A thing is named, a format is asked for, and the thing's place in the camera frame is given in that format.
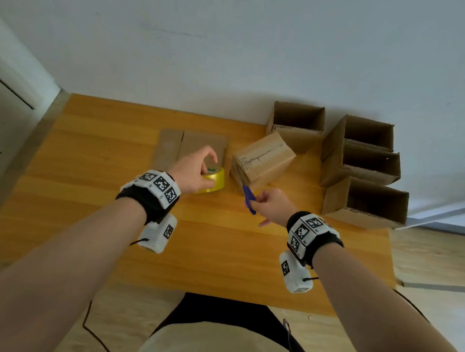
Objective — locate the person's dark and beige clothing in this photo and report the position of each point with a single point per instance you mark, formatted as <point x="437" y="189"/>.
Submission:
<point x="214" y="345"/>

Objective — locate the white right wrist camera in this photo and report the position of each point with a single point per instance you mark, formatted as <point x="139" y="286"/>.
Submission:
<point x="295" y="278"/>

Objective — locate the person's right forearm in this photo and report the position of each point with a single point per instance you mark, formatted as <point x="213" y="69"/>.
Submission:
<point x="377" y="316"/>

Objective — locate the black left wristband with markers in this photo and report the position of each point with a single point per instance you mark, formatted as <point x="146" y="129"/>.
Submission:
<point x="144" y="204"/>

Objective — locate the grey metal table frame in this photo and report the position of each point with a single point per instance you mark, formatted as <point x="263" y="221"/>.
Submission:
<point x="438" y="287"/>

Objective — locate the black right wristband with markers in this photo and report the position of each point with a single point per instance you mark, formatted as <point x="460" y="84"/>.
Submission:
<point x="322" y="244"/>

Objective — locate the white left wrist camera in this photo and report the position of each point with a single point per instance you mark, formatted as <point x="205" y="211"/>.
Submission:
<point x="154" y="236"/>

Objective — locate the person's left forearm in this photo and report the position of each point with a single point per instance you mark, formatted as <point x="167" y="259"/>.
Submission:
<point x="45" y="272"/>

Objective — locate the person's left hand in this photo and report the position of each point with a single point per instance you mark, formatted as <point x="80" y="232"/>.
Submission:
<point x="189" y="175"/>

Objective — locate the brown cardboard paper box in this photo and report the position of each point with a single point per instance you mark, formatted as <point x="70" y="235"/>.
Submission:
<point x="297" y="140"/>
<point x="268" y="164"/>
<point x="331" y="168"/>
<point x="335" y="200"/>
<point x="333" y="139"/>

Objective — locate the black wristband with markers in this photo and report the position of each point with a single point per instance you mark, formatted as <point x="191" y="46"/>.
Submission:
<point x="322" y="244"/>
<point x="144" y="204"/>

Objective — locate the white cabinet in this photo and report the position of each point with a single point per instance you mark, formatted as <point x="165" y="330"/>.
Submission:
<point x="8" y="121"/>

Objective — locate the person's right hand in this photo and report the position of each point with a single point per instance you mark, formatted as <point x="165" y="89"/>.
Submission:
<point x="279" y="208"/>

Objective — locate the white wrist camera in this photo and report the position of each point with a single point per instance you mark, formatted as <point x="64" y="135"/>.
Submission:
<point x="154" y="236"/>
<point x="295" y="278"/>

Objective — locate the yellow tape roll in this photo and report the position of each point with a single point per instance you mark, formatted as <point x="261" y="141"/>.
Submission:
<point x="216" y="182"/>

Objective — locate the stack of cardboard boxes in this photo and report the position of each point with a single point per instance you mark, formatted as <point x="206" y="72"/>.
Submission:
<point x="167" y="150"/>

